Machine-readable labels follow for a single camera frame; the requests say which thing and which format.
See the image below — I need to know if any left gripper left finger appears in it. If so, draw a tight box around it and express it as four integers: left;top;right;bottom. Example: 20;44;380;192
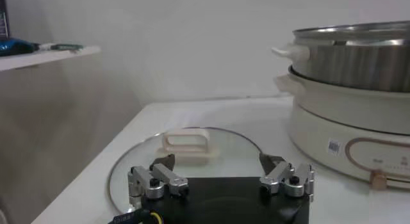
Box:
127;153;190;210

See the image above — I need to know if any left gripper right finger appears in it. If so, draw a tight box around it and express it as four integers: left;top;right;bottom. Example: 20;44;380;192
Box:
258;152;316;203

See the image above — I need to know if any blue object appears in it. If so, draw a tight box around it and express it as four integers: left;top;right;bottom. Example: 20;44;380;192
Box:
0;38;36;57

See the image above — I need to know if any green tool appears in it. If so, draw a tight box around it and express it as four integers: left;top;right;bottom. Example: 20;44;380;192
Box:
49;43;84;52

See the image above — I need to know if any white side table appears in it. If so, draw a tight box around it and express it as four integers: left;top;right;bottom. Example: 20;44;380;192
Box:
0;45;102;73

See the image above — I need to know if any dark upright box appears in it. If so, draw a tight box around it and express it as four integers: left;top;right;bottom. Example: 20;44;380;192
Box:
0;0;10;40

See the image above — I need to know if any stainless steel steamer basket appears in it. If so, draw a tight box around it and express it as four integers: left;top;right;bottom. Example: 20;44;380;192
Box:
271;20;410;93

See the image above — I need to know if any cream electric cooker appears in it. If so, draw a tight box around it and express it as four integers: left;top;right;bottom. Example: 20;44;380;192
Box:
274;65;410;191

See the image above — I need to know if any glass lid with cream handle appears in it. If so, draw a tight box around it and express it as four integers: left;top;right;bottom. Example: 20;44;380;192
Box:
108;126;264;215

